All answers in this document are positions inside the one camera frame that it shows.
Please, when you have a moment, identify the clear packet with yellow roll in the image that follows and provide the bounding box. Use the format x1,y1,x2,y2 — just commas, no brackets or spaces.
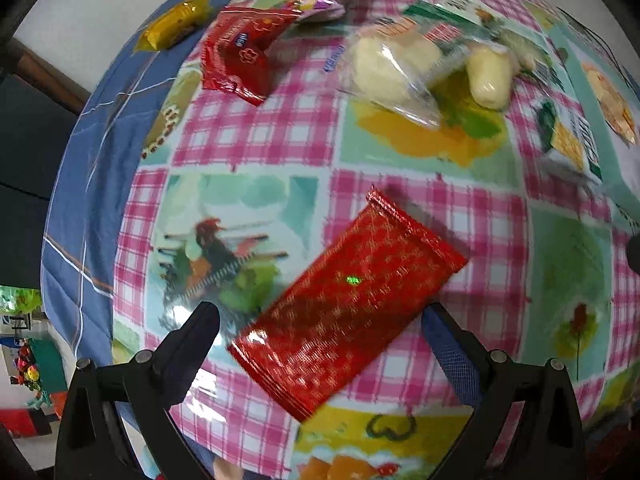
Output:
462,42,521,111

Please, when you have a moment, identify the white tray teal rim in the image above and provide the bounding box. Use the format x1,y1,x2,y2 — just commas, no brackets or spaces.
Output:
555,7,636,76

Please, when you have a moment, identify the white packet with orange print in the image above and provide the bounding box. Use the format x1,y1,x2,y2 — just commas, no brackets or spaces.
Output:
532,100,606,183

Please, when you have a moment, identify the pink plaid printed tablecloth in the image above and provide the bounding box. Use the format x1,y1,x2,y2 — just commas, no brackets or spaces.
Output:
112,0,640,480

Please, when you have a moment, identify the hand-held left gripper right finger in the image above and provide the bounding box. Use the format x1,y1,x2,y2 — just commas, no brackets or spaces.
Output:
422,302,586,480

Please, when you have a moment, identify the red flower-print snack packet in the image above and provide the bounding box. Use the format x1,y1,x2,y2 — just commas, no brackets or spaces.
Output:
200,5,303,107

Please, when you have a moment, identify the clear bread packet orange label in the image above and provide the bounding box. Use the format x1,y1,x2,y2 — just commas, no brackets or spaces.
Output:
340,15,481,131

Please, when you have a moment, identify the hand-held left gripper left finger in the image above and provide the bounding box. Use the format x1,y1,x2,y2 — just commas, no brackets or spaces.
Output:
55,302,221,480

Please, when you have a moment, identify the colourful toy clutter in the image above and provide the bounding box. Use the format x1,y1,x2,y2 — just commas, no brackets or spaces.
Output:
0,285,68,438

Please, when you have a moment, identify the red gold-patterned snack packet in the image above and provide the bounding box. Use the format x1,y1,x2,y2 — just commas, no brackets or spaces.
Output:
227,185,468,423

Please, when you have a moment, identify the dark wooden furniture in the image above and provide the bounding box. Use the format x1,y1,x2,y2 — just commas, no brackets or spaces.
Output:
0,35,91,286

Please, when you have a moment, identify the dark green snack packet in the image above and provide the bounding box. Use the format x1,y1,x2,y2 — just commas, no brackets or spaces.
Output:
402,0,506,31

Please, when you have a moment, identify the yellow foil candy packet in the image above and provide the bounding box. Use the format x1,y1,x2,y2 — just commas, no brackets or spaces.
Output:
137,0,213,52

